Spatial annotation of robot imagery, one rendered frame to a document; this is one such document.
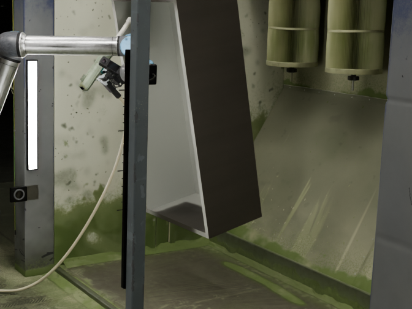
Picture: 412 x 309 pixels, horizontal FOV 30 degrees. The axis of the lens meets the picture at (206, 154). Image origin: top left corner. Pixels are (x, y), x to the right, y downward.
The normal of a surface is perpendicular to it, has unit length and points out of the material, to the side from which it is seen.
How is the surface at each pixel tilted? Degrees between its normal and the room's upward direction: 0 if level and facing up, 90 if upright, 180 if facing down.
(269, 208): 57
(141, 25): 90
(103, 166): 90
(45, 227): 90
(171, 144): 90
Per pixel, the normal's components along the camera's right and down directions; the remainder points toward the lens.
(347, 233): -0.68, -0.47
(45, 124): 0.55, 0.17
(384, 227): -0.83, 0.07
